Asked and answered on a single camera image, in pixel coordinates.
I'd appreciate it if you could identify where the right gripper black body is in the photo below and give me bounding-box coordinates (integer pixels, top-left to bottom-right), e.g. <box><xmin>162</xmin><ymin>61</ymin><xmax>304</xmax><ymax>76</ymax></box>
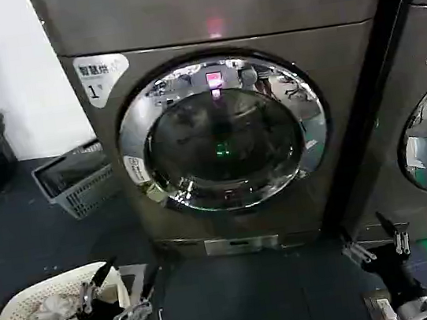
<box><xmin>362</xmin><ymin>244</ymin><xmax>427</xmax><ymax>306</ymax></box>

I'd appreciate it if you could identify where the grey slatted plastic basket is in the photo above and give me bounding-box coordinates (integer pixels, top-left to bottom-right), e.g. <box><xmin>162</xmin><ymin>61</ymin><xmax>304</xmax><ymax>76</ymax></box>
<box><xmin>28</xmin><ymin>139</ymin><xmax>121</xmax><ymax>225</ymax></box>

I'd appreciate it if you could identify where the black panel between dryers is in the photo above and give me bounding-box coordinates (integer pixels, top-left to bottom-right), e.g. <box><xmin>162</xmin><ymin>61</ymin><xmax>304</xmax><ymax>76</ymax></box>
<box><xmin>292</xmin><ymin>0</ymin><xmax>427</xmax><ymax>244</ymax></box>

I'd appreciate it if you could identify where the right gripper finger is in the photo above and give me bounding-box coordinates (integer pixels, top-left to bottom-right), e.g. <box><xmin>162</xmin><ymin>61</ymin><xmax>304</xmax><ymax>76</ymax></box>
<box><xmin>374</xmin><ymin>207</ymin><xmax>414</xmax><ymax>260</ymax></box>
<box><xmin>338</xmin><ymin>223</ymin><xmax>377</xmax><ymax>268</ymax></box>

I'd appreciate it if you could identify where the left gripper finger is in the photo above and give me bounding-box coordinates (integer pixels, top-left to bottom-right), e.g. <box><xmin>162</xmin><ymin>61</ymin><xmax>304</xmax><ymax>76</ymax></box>
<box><xmin>68</xmin><ymin>256</ymin><xmax>124</xmax><ymax>316</ymax></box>
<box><xmin>106</xmin><ymin>266</ymin><xmax>168</xmax><ymax>320</ymax></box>

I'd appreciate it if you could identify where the grey front-load dryer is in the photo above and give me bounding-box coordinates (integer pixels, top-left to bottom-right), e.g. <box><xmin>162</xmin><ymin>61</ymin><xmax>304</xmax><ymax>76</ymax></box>
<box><xmin>28</xmin><ymin>0</ymin><xmax>427</xmax><ymax>279</ymax></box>
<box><xmin>310</xmin><ymin>0</ymin><xmax>427</xmax><ymax>252</ymax></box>

